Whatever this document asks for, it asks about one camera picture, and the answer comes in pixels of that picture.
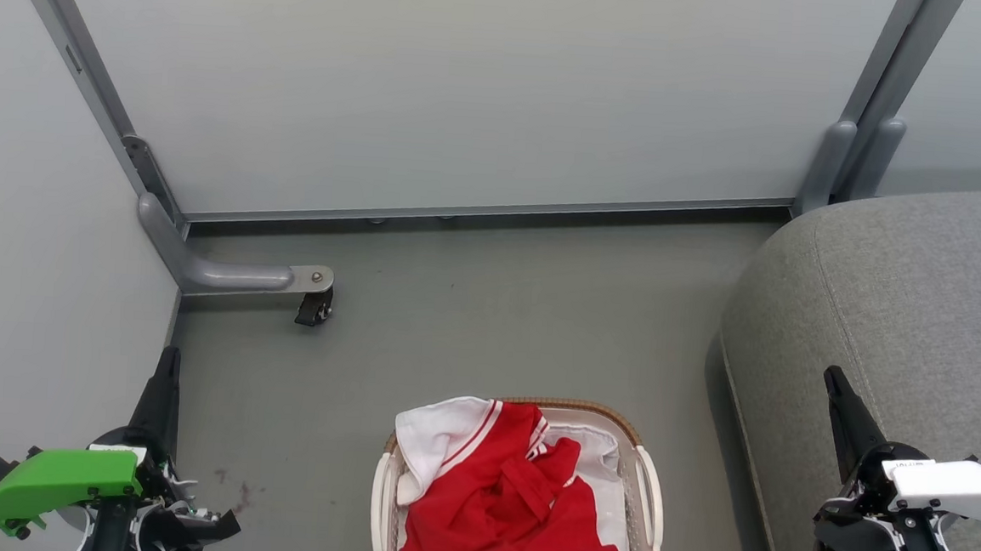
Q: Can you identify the white and brown laundry basket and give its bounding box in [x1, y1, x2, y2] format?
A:
[367, 387, 672, 551]

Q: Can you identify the red knit garment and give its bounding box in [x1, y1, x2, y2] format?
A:
[399, 395, 630, 551]

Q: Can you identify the black caster wheel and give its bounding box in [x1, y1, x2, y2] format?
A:
[294, 284, 336, 329]

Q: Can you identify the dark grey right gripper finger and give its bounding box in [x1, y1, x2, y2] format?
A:
[817, 365, 891, 487]

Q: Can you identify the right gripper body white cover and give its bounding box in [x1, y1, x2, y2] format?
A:
[853, 440, 981, 542]

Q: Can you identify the grey partition post with black slots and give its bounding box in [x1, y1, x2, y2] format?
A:
[0, 0, 203, 236]

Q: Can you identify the grey partition foot bracket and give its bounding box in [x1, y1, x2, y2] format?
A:
[133, 193, 341, 306]

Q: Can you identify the grey fabric sofa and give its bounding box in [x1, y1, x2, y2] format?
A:
[706, 173, 981, 551]

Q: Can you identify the grey double partition post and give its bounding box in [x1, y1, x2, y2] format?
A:
[792, 0, 966, 224]

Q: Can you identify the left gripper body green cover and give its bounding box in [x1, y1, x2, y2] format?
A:
[0, 420, 247, 551]

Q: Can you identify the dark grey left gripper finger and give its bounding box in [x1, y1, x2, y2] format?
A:
[126, 344, 184, 462]

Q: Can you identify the grey partition bottom rail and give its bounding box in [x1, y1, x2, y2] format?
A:
[185, 162, 796, 261]

